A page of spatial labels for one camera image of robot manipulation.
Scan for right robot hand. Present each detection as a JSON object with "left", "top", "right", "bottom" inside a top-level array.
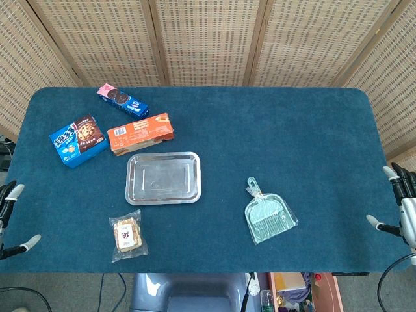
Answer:
[{"left": 366, "top": 162, "right": 416, "bottom": 266}]

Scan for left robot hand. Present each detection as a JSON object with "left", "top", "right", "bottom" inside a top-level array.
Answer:
[{"left": 0, "top": 180, "right": 42, "bottom": 261}]

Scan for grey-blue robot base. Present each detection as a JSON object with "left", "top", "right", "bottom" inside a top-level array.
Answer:
[{"left": 129, "top": 272, "right": 253, "bottom": 312}]

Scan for bagged pastry snack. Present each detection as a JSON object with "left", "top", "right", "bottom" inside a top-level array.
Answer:
[{"left": 108, "top": 209, "right": 149, "bottom": 263}]

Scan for silver metal tray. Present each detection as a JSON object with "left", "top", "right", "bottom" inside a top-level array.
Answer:
[{"left": 124, "top": 151, "right": 202, "bottom": 206}]

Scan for blue chocolate chip cookie box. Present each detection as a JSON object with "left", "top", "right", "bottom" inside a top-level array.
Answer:
[{"left": 49, "top": 114, "right": 110, "bottom": 169}]

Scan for pink storage box with items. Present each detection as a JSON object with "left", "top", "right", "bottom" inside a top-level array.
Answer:
[{"left": 268, "top": 272, "right": 345, "bottom": 312}]

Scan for green mini dustpan and brush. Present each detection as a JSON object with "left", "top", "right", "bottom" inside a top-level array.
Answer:
[{"left": 244, "top": 176, "right": 299, "bottom": 246}]

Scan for orange biscuit box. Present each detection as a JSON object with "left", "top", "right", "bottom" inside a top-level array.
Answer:
[{"left": 107, "top": 112, "right": 176, "bottom": 157}]

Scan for blue and pink Oreo box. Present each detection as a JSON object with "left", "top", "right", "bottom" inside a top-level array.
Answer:
[{"left": 96, "top": 83, "right": 151, "bottom": 120}]

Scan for clear plastic bottle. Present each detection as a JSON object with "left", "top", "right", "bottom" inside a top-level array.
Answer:
[{"left": 259, "top": 289, "right": 276, "bottom": 312}]

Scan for blue table cloth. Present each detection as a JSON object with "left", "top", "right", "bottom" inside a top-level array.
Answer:
[{"left": 0, "top": 86, "right": 416, "bottom": 274}]

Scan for woven bamboo folding screen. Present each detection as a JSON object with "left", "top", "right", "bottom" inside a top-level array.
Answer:
[{"left": 0, "top": 0, "right": 416, "bottom": 162}]

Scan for black cable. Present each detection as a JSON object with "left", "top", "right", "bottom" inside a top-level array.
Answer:
[
  {"left": 376, "top": 252, "right": 416, "bottom": 312},
  {"left": 0, "top": 286, "right": 53, "bottom": 312}
]

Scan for blue cable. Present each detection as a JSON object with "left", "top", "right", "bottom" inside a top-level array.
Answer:
[{"left": 96, "top": 272, "right": 127, "bottom": 312}]

